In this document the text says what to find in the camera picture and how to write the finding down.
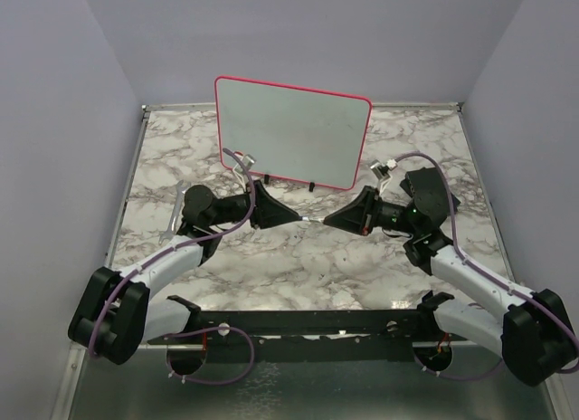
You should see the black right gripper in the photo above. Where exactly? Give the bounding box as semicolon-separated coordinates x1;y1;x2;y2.
325;185;421;235

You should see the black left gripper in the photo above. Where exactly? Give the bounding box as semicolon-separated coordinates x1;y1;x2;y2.
208;178;299;227

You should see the white blue whiteboard marker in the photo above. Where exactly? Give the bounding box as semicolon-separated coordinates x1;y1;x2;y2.
300;216;324;224

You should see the pink framed whiteboard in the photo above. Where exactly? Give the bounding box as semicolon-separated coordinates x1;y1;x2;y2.
214;75;373;190

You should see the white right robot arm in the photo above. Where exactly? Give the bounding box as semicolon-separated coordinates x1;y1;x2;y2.
323;186;578;387

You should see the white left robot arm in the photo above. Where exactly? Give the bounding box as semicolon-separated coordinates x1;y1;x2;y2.
68;180;302;365

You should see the black whiteboard stand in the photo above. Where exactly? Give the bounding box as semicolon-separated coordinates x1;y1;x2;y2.
262;174;317;193

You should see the silver open-end wrench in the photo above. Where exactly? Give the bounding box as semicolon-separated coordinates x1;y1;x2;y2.
158;180;190;245

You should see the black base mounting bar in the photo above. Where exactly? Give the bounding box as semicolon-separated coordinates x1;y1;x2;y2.
165;295;444;364

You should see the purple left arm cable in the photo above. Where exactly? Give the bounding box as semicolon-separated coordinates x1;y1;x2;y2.
88;147;257;387

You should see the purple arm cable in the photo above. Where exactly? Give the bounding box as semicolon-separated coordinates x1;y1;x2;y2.
393;151;579;381
88;147;257;387

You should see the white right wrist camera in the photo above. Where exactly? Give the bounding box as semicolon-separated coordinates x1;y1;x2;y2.
370;159;397;195

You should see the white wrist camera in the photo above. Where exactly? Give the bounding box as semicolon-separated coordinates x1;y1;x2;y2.
232;151;255;187
370;159;397;195

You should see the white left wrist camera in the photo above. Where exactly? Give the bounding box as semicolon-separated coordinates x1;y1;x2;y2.
232;151;255;187

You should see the black network switch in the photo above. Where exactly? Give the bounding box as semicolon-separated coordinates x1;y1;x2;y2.
399;167;450;215

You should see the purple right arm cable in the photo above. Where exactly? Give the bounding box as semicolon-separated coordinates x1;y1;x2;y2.
393;151;579;381

